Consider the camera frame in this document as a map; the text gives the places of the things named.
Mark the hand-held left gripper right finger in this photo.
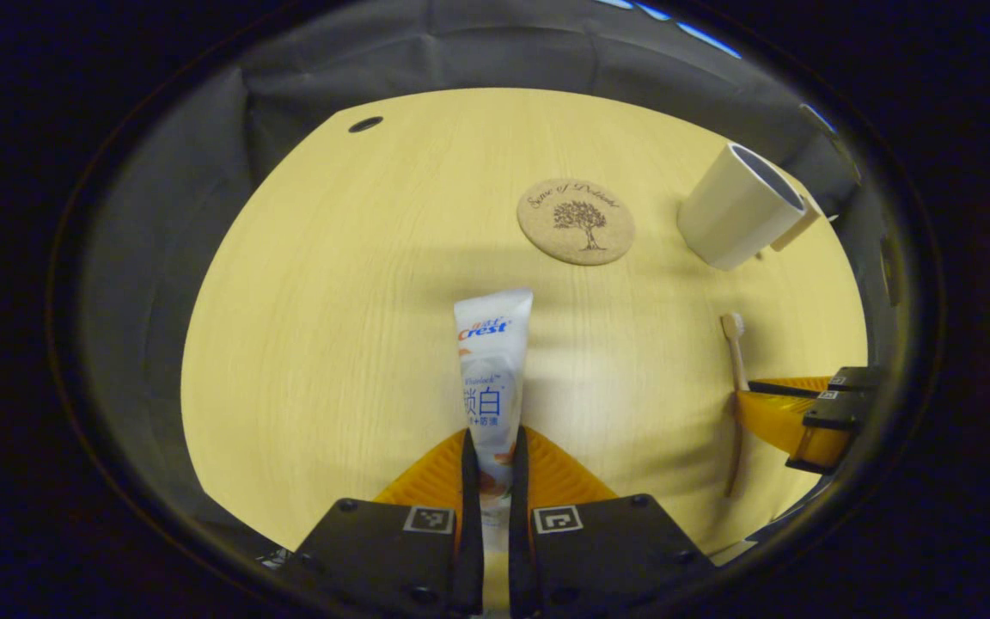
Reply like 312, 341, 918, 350
508, 426, 715, 618

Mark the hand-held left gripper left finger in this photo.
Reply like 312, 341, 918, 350
276, 427, 486, 618

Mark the beige toothbrush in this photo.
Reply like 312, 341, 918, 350
720, 312, 754, 499

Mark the white toothpaste tube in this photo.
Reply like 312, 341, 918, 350
452, 288, 535, 618

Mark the white cup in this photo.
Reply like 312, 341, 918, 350
677, 142, 822, 272

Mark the round cork coaster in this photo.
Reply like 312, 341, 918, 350
517, 178, 636, 266

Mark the black backdrop cloth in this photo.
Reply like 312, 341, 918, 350
74, 0, 904, 551

